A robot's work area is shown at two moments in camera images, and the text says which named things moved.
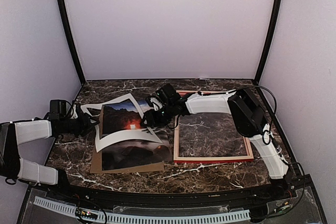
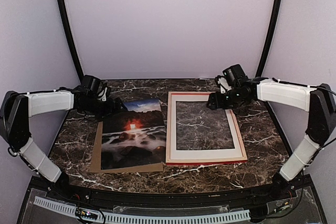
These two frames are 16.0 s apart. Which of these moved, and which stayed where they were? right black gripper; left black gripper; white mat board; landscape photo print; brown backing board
Moved: right black gripper; white mat board; left black gripper
Stayed: brown backing board; landscape photo print
